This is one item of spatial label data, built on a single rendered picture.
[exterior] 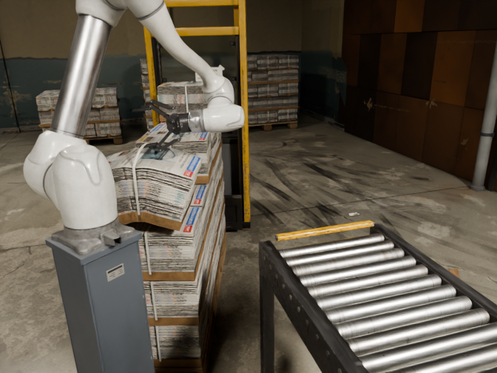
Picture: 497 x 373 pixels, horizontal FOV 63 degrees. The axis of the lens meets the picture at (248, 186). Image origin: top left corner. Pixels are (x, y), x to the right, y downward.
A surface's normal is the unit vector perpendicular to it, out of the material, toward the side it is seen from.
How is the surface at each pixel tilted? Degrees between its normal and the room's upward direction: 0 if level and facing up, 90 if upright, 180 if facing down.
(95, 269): 90
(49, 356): 0
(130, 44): 90
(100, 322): 90
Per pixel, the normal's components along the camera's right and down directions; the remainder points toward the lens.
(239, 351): -0.02, -0.94
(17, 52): 0.28, 0.32
